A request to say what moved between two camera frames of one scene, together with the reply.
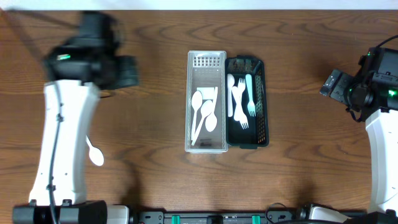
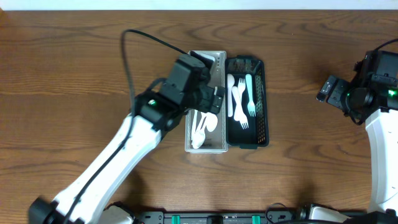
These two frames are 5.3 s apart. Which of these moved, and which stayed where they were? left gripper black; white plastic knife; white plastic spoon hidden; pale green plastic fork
Moved: white plastic spoon hidden; left gripper black
Stayed: white plastic knife; pale green plastic fork
